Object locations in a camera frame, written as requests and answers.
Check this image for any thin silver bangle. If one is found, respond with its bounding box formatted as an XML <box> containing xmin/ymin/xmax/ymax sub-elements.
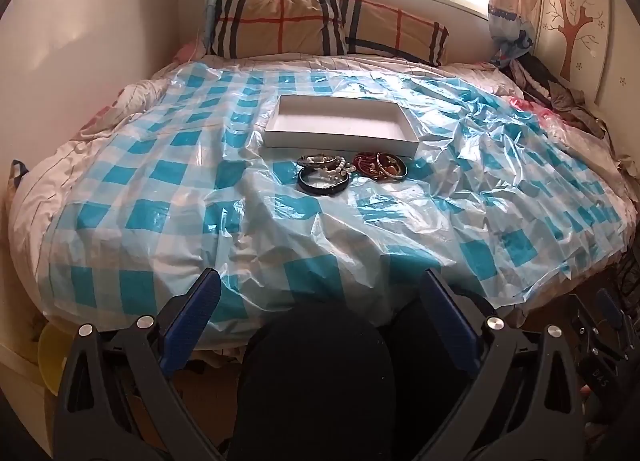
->
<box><xmin>297</xmin><ymin>154</ymin><xmax>342</xmax><ymax>168</ymax></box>

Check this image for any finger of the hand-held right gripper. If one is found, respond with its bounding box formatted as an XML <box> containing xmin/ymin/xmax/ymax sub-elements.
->
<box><xmin>595</xmin><ymin>289</ymin><xmax>628</xmax><ymax>342</ymax></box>
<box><xmin>570</xmin><ymin>293</ymin><xmax>606</xmax><ymax>352</ymax></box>

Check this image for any blue checked plastic sheet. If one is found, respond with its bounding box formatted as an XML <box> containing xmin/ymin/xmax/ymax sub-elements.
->
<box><xmin>37</xmin><ymin>61</ymin><xmax>626</xmax><ymax>337</ymax></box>

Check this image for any pink cloth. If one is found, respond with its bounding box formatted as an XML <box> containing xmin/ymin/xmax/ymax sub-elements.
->
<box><xmin>172</xmin><ymin>40</ymin><xmax>207</xmax><ymax>63</ymax></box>

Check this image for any yellow plastic basin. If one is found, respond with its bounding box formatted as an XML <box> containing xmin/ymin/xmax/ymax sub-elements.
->
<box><xmin>38</xmin><ymin>323</ymin><xmax>69</xmax><ymax>398</ymax></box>

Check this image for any plaid pillow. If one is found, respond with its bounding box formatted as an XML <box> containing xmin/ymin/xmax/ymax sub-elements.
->
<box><xmin>340</xmin><ymin>0</ymin><xmax>449</xmax><ymax>67</ymax></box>
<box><xmin>209</xmin><ymin>0</ymin><xmax>348</xmax><ymax>59</ymax></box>

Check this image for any white bead bracelet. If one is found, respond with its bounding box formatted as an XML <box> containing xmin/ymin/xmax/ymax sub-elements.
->
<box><xmin>303</xmin><ymin>155</ymin><xmax>357</xmax><ymax>181</ymax></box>

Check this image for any pile of dark clothes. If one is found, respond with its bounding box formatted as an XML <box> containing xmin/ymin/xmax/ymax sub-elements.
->
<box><xmin>510</xmin><ymin>54</ymin><xmax>636</xmax><ymax>172</ymax></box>

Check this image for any white cardboard box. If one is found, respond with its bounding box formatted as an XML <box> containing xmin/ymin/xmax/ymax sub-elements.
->
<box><xmin>263</xmin><ymin>94</ymin><xmax>421</xmax><ymax>158</ymax></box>

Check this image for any cream panel with tree decal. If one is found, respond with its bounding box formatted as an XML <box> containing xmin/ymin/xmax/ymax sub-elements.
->
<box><xmin>532</xmin><ymin>0</ymin><xmax>640</xmax><ymax>107</ymax></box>

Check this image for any black bangle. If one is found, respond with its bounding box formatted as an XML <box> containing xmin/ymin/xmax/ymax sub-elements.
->
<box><xmin>297</xmin><ymin>167</ymin><xmax>350</xmax><ymax>195</ymax></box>

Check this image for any amber bead bracelet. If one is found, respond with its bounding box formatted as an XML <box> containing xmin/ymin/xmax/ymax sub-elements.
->
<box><xmin>372</xmin><ymin>152</ymin><xmax>408</xmax><ymax>182</ymax></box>

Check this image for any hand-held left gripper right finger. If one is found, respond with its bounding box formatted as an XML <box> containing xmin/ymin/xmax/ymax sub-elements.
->
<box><xmin>415</xmin><ymin>268</ymin><xmax>586</xmax><ymax>461</ymax></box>

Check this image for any red cord bracelet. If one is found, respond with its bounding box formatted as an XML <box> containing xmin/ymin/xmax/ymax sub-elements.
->
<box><xmin>352</xmin><ymin>151</ymin><xmax>381</xmax><ymax>178</ymax></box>

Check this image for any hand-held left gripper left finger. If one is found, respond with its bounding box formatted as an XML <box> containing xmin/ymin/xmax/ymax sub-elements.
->
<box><xmin>52</xmin><ymin>268</ymin><xmax>222</xmax><ymax>461</ymax></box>

